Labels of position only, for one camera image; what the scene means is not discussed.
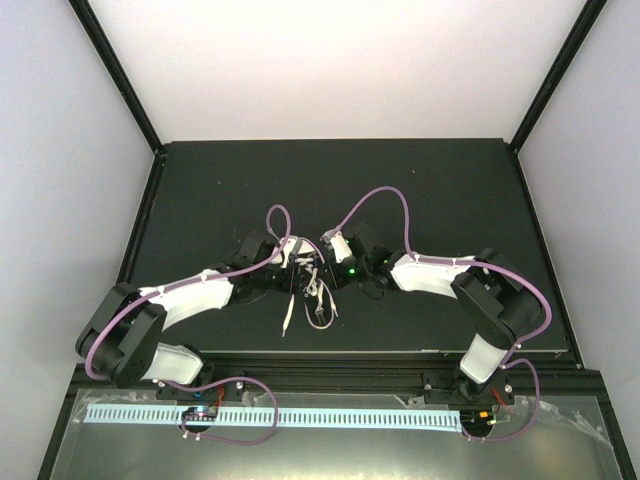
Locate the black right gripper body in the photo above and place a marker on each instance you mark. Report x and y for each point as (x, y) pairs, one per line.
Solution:
(343, 279)

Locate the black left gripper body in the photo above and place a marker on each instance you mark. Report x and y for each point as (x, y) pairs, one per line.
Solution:
(288, 285)

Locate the white shoelace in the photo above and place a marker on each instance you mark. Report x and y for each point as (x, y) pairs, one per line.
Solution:
(319, 305)

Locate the black canvas sneaker white sole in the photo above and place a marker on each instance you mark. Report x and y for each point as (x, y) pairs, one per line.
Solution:
(320, 308)

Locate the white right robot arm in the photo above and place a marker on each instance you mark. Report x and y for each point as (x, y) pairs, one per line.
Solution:
(480, 296)

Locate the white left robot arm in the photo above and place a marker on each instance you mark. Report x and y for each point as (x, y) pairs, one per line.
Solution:
(121, 342)

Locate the left small circuit board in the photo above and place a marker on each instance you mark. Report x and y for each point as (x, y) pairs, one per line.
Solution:
(199, 413)

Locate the small circuit board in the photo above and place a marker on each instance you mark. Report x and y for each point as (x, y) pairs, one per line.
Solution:
(199, 413)
(484, 418)

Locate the right small circuit board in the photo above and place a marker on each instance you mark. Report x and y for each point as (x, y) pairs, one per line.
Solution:
(484, 418)

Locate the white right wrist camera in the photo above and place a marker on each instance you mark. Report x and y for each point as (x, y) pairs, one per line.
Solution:
(337, 244)

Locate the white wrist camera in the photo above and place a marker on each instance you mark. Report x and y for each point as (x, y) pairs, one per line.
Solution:
(293, 247)
(337, 244)

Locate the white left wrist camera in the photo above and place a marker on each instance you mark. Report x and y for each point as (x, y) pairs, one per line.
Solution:
(293, 247)

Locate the light blue slotted cable duct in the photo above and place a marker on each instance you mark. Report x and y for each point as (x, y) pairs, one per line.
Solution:
(433, 420)

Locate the black front mounting rail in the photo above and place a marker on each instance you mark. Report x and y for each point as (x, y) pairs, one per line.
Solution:
(320, 372)

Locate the left black frame post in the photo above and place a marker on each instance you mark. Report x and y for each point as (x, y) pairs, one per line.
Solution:
(89, 21)

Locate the black frame post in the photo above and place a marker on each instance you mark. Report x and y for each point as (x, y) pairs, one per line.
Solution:
(89, 21)
(570, 47)

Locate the right black frame post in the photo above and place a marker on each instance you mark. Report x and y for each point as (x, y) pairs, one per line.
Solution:
(570, 47)

